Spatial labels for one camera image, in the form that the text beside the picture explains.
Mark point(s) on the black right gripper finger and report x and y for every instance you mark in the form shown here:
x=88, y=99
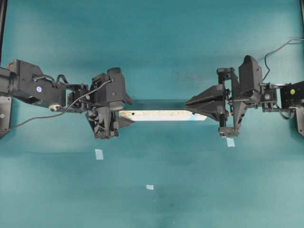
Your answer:
x=214, y=93
x=212, y=109

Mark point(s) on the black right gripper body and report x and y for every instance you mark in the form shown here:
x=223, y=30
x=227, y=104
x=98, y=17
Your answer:
x=239, y=103

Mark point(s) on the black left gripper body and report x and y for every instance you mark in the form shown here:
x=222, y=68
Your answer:
x=92, y=100

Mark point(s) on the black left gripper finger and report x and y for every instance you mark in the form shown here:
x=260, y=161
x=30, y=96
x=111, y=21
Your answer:
x=124, y=122
x=127, y=99

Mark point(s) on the long wooden board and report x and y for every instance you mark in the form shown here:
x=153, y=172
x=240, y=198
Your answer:
x=161, y=115

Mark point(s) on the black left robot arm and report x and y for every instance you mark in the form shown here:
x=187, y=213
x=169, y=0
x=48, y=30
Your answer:
x=27, y=83

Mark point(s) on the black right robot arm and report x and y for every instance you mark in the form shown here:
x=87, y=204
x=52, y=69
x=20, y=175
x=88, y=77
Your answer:
x=289, y=98

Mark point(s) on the left tape marker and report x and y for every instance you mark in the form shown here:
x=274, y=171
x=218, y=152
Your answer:
x=99, y=154

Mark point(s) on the tape marker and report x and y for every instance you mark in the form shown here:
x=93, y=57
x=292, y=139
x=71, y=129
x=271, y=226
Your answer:
x=99, y=154
x=230, y=142
x=149, y=187

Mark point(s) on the right tape marker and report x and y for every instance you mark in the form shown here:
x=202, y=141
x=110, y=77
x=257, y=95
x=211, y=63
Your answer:
x=230, y=142

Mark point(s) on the middle tape marker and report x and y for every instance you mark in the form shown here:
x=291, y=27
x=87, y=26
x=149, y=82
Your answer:
x=149, y=187

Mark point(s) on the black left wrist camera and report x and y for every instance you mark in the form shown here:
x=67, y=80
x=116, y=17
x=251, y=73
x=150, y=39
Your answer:
x=115, y=90

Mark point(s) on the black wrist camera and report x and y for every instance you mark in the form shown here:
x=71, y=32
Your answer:
x=115, y=90
x=250, y=75

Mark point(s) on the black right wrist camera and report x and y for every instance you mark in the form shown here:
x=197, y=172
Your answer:
x=250, y=75

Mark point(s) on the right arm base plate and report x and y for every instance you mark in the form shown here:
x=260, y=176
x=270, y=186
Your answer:
x=300, y=120

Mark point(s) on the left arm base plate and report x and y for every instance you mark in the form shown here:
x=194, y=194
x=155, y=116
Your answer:
x=5, y=115

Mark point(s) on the black frame post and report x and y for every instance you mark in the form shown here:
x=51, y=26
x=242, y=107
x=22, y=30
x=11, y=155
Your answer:
x=3, y=11

